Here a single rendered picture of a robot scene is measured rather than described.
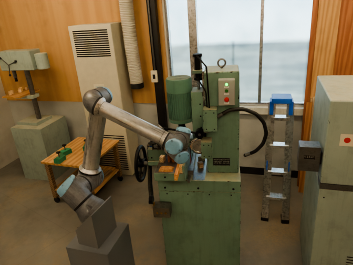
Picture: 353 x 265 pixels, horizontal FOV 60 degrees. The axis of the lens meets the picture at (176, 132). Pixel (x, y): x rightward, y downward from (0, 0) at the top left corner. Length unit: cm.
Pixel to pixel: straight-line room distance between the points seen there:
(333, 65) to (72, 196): 250
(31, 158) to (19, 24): 166
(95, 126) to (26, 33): 261
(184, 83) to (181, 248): 126
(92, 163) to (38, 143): 196
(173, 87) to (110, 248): 110
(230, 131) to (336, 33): 154
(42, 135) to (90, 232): 209
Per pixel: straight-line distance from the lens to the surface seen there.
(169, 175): 204
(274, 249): 282
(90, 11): 381
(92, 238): 207
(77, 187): 203
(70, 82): 415
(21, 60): 392
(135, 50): 344
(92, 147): 204
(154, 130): 167
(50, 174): 351
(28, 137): 406
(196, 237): 242
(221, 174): 218
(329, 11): 317
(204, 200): 220
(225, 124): 204
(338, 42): 323
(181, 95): 203
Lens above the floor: 191
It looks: 23 degrees down
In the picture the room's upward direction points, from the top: 4 degrees counter-clockwise
